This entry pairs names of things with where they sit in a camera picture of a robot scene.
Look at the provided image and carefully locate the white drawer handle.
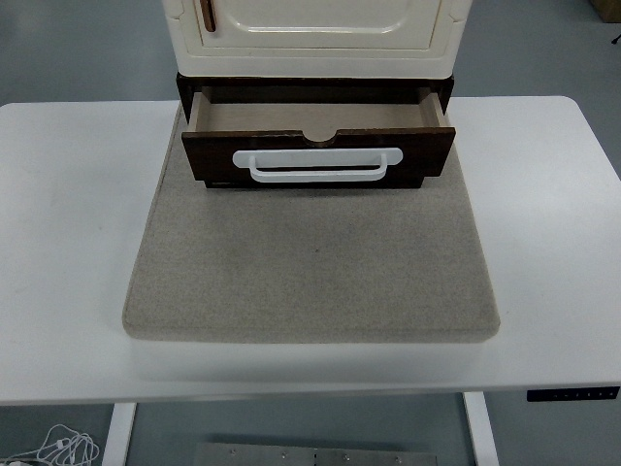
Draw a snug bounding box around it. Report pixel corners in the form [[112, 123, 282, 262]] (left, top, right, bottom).
[[232, 148, 405, 184]]

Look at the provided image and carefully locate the dark wooden drawer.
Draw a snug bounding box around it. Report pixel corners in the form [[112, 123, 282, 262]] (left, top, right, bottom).
[[180, 85, 458, 189]]

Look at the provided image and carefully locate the dark wooden drawer case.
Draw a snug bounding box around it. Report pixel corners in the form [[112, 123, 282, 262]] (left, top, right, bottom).
[[175, 72, 456, 190]]

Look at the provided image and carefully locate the cream plastic cabinet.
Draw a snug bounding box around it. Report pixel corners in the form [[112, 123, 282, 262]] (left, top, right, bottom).
[[162, 0, 473, 82]]

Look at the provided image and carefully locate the cream cabinet door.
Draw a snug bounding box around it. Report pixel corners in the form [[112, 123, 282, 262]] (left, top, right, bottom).
[[196, 0, 442, 50]]

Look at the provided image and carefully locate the beige felt mat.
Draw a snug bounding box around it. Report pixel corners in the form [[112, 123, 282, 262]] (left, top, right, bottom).
[[120, 104, 501, 345]]

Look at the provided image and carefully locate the grey metal plate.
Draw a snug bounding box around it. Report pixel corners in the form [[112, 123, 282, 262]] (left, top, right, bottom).
[[193, 442, 441, 466]]

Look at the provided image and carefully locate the white table leg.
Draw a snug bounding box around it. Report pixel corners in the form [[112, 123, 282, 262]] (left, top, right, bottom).
[[461, 391, 501, 466], [102, 402, 138, 466]]

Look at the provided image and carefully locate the black table control panel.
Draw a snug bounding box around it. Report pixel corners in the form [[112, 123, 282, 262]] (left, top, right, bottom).
[[526, 386, 621, 403]]

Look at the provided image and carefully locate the cardboard box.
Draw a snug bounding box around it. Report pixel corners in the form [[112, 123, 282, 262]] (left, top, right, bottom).
[[589, 0, 621, 23]]

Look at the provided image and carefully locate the copper door handle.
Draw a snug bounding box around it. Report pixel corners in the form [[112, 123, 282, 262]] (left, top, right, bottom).
[[199, 0, 217, 33]]

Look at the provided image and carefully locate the white cable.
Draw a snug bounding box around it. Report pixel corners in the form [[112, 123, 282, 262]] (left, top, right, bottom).
[[0, 423, 101, 466]]

